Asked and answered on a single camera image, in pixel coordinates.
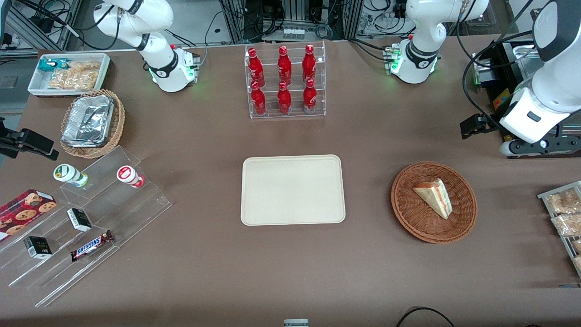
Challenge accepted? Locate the triangular sandwich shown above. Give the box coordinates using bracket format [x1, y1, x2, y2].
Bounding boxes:
[412, 178, 453, 220]

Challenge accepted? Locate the tan oval wicker basket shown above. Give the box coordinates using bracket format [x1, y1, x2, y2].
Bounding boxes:
[59, 89, 126, 159]

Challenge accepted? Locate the brown round wicker basket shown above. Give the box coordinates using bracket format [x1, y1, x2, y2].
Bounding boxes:
[391, 161, 478, 245]

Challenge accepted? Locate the beige rectangular plastic tray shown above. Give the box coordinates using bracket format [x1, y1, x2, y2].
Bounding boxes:
[240, 154, 346, 227]

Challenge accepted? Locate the green cap yogurt bottle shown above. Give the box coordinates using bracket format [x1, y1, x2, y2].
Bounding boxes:
[53, 163, 89, 188]

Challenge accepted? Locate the steel warmer pan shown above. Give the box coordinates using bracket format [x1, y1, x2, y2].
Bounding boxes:
[515, 45, 543, 80]

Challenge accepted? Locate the silver foil containers stack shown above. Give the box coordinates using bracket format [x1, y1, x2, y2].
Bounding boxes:
[61, 94, 115, 148]

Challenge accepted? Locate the black food warmer machine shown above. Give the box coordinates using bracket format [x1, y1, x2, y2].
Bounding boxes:
[471, 40, 581, 159]

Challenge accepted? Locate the white rectangular snack bin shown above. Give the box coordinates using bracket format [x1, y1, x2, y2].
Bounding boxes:
[27, 53, 111, 98]

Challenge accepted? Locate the red chocolate cookie box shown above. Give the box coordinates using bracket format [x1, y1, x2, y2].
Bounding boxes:
[0, 189, 58, 242]

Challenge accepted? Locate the clear bag of chips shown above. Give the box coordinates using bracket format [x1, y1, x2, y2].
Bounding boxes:
[47, 61, 101, 90]

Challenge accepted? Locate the teal snack packet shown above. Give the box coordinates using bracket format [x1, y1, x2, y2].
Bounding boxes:
[38, 59, 69, 72]

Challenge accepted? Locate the small black white box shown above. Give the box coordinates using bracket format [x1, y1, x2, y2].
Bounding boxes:
[67, 208, 93, 233]
[23, 236, 53, 260]

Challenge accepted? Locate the clear bag of pastry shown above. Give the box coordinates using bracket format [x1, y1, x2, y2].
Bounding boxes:
[551, 213, 581, 238]
[546, 188, 581, 215]

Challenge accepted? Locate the red cap yogurt bottle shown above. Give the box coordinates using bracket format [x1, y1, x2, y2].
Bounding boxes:
[116, 165, 145, 188]

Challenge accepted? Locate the Snickers chocolate bar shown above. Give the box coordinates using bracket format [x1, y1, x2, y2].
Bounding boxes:
[70, 230, 114, 262]

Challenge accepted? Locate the clear acrylic step shelf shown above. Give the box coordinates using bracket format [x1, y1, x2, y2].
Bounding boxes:
[0, 145, 173, 308]

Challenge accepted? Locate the red cola bottle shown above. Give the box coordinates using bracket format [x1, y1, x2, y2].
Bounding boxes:
[302, 44, 317, 84]
[277, 81, 292, 115]
[302, 78, 318, 114]
[277, 45, 293, 86]
[247, 48, 266, 88]
[250, 81, 267, 116]

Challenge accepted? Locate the clear acrylic bottle rack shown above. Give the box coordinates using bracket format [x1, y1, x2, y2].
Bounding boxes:
[245, 40, 326, 120]

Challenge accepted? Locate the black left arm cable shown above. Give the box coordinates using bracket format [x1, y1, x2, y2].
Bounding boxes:
[454, 0, 552, 122]

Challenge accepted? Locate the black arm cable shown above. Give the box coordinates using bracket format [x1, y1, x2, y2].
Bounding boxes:
[454, 0, 552, 122]
[14, 0, 121, 51]

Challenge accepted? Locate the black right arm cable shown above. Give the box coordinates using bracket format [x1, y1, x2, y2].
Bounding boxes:
[14, 0, 121, 51]

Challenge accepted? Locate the grey wire snack tray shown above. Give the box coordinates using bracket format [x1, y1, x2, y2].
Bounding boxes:
[537, 180, 581, 278]

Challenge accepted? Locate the black cable loop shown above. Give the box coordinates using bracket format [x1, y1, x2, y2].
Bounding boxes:
[395, 307, 456, 327]

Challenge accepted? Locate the aluminium frame rack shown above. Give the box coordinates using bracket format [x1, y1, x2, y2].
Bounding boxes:
[217, 0, 366, 45]

